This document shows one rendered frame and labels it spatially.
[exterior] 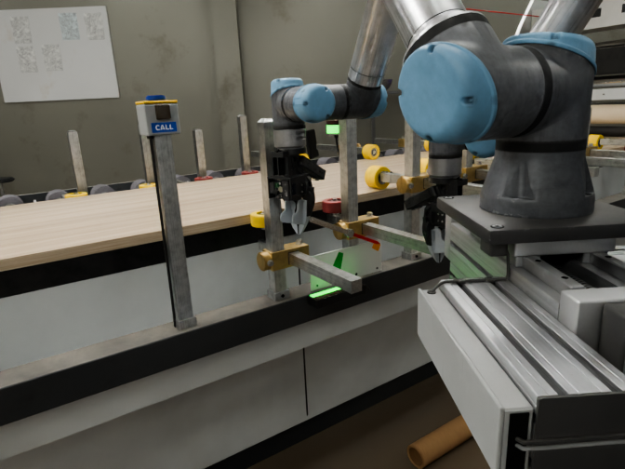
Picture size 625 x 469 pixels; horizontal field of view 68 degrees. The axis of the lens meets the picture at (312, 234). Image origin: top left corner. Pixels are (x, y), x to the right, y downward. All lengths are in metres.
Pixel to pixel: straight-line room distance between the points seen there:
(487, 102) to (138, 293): 1.03
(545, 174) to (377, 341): 1.30
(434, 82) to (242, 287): 1.01
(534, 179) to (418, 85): 0.20
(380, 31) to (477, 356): 0.67
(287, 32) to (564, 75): 5.63
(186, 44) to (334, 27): 1.82
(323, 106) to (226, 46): 5.12
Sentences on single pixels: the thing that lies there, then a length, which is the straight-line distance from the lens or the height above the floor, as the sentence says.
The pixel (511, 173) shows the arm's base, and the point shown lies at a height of 1.10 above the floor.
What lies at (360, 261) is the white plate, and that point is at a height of 0.75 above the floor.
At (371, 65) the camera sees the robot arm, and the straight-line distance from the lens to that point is 1.00.
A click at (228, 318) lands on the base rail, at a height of 0.70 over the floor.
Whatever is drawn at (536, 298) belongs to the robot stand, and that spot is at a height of 0.96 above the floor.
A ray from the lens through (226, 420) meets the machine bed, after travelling 1.62.
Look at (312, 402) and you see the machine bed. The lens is 1.79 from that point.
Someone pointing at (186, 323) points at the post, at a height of 0.71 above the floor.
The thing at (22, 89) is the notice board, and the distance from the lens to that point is 6.96.
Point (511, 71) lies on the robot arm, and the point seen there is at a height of 1.22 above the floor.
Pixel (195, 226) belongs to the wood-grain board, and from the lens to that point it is 1.30.
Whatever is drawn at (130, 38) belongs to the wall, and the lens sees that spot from 6.49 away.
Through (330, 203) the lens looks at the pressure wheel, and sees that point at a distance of 1.43.
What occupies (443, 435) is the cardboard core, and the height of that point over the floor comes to 0.08.
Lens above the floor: 1.20
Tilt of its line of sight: 16 degrees down
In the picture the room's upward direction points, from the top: 3 degrees counter-clockwise
